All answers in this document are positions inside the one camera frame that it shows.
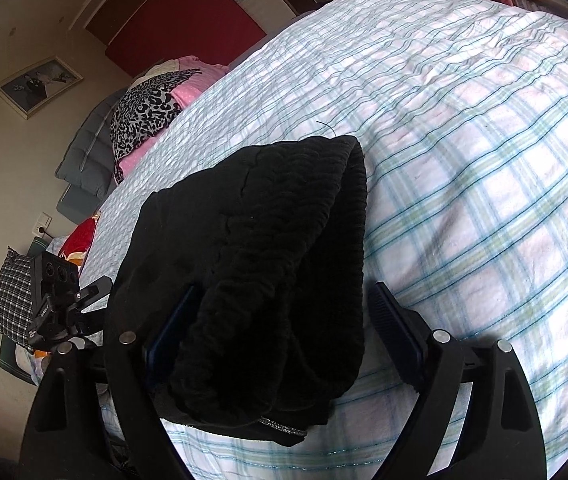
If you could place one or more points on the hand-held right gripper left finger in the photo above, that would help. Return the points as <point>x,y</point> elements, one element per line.
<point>174,330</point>

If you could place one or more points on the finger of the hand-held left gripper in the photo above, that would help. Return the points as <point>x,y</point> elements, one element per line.
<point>96,290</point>

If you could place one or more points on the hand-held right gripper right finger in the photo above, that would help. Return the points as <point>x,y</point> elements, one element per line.
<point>394,330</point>

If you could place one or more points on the black pants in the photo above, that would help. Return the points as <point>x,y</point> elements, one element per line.
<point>264,260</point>

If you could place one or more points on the red patterned cloth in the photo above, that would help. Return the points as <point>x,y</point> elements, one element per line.
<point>79,240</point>

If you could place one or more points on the black white checked cushion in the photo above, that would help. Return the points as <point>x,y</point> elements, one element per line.
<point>11,290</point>

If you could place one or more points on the grey quilted duvet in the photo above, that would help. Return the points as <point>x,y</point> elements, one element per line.
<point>89,160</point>

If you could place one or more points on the leopard print pillow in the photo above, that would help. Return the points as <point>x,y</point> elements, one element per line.
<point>144,110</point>

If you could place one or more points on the plaid bed sheet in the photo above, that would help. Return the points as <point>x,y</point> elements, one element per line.
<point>464,160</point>

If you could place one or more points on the pink pillow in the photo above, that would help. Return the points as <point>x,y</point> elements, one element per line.
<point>194,92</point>

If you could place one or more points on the cream pillow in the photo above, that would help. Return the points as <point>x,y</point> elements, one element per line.
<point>161,67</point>

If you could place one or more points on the red headboard panel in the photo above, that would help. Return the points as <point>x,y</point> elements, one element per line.
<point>179,15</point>

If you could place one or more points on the white wall socket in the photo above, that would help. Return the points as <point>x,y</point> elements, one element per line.
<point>42,223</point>

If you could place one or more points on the framed wall picture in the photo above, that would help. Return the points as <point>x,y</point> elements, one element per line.
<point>39,85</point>

